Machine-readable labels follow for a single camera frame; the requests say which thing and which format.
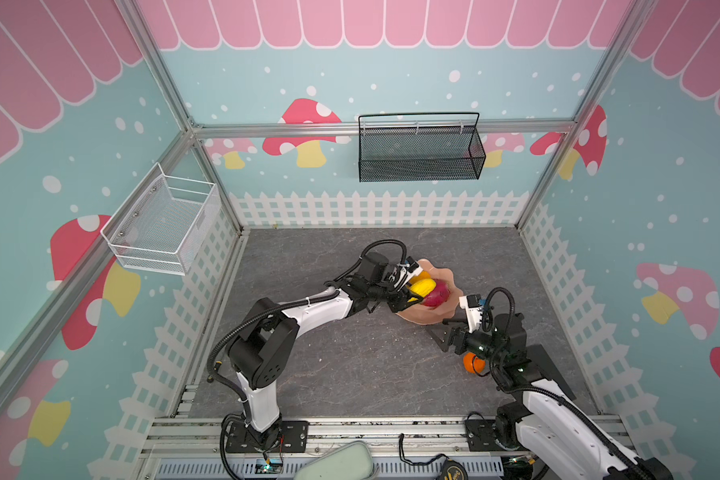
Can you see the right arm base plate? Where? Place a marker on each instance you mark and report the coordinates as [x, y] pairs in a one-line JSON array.
[[480, 435]]

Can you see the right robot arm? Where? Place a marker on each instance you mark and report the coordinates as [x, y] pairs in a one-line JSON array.
[[542, 418]]

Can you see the pink scalloped fruit bowl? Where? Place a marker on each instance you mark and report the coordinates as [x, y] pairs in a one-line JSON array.
[[422, 315]]

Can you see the yellow lemon fruit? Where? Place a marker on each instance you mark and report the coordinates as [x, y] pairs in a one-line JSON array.
[[424, 287]]

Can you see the pink dragon fruit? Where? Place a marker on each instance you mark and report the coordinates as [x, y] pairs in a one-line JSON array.
[[439, 296]]

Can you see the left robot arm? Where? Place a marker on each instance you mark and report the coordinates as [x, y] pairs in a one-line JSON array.
[[250, 358]]

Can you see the white wire wall basket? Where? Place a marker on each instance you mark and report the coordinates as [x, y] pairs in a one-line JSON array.
[[161, 227]]

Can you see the orange tangerine fruit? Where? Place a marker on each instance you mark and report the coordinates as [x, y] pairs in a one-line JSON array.
[[473, 364]]

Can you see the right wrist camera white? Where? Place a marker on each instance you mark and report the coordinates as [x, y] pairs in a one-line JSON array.
[[473, 307]]

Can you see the orange yellow mango fruit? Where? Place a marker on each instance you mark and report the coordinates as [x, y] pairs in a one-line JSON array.
[[423, 275]]

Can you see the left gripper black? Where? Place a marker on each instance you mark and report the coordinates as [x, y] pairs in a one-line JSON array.
[[402, 304]]

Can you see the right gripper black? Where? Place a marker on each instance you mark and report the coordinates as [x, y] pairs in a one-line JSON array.
[[464, 336]]

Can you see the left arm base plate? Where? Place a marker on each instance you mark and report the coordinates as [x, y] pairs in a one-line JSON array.
[[284, 436]]

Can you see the pale green padded object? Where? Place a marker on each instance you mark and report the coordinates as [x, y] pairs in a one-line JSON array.
[[353, 461]]

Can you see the black yellow tape measure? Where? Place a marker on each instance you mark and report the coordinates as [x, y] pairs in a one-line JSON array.
[[452, 470]]

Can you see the black mesh wall basket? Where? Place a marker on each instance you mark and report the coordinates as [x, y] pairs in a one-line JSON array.
[[408, 147]]

